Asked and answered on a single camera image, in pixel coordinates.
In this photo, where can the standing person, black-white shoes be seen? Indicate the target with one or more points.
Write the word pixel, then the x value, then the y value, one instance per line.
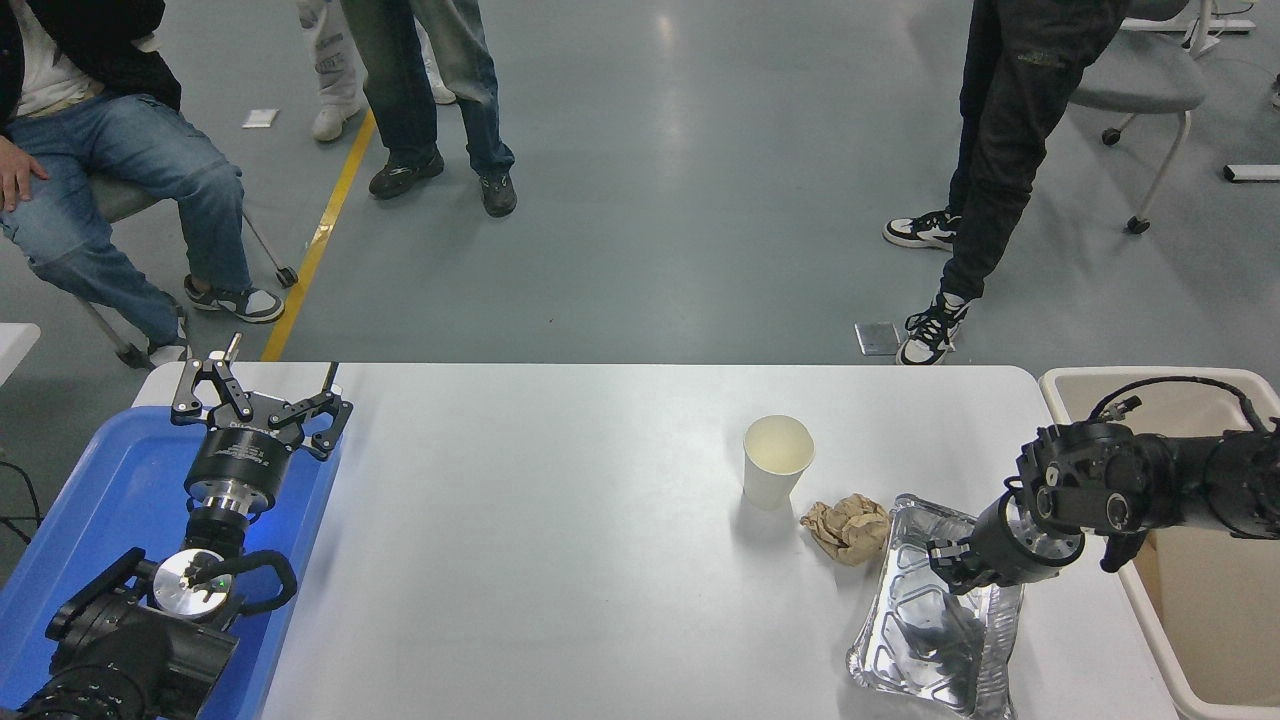
pixel 1010 120

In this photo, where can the standing person, white shoes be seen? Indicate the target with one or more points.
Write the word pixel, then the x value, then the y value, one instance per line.
pixel 335 70

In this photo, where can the white bar on floor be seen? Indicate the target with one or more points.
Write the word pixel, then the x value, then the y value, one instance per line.
pixel 1255 173

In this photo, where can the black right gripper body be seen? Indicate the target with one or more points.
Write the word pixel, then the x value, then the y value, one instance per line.
pixel 1005 555

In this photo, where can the crumpled tan paper ball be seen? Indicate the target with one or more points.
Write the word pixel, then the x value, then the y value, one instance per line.
pixel 848 528

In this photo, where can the grey metal-legged chair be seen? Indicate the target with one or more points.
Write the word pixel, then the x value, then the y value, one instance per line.
pixel 125 195

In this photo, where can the blue plastic tray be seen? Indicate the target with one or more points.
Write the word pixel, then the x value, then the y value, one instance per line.
pixel 110 480

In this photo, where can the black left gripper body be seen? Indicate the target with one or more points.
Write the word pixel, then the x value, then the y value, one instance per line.
pixel 240 455

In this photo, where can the white paper cup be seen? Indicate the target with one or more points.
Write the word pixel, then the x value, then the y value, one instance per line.
pixel 775 470

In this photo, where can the large pale bin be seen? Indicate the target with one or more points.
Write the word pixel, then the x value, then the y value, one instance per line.
pixel 1220 620

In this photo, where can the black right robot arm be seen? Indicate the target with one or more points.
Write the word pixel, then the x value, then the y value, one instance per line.
pixel 1130 480

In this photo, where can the grey square floor plate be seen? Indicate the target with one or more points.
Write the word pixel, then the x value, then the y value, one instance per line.
pixel 878 338

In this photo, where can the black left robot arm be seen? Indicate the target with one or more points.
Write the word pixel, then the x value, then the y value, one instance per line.
pixel 130 655

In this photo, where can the seated person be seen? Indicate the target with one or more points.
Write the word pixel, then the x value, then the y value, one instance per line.
pixel 110 150

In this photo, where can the seated person's hand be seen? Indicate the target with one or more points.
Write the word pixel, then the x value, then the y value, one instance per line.
pixel 18 175

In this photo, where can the standing person, black shoes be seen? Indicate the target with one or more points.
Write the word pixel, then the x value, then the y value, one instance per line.
pixel 410 90

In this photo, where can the silver foil tray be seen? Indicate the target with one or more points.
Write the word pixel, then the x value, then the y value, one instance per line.
pixel 900 650

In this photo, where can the grey wheeled office chair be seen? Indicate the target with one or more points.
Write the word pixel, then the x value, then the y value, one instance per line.
pixel 1140 85

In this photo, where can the white chair base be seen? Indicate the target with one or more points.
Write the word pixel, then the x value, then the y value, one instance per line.
pixel 1215 24

